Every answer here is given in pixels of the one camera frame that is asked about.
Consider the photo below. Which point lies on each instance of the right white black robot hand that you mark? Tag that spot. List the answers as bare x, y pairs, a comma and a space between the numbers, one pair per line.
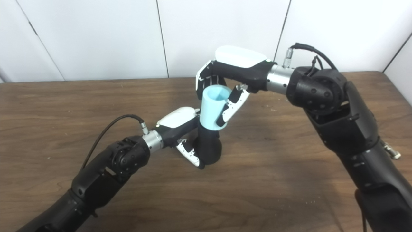
241, 69

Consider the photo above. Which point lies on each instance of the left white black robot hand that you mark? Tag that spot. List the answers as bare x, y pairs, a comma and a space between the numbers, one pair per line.
177, 124

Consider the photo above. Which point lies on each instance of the black funnel-shaped nozzle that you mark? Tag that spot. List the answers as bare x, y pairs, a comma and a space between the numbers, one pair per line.
210, 146

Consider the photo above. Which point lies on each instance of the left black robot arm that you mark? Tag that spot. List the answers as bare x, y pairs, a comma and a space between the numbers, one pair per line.
96, 180

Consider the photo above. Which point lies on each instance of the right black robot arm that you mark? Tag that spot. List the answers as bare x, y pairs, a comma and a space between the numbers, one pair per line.
347, 129

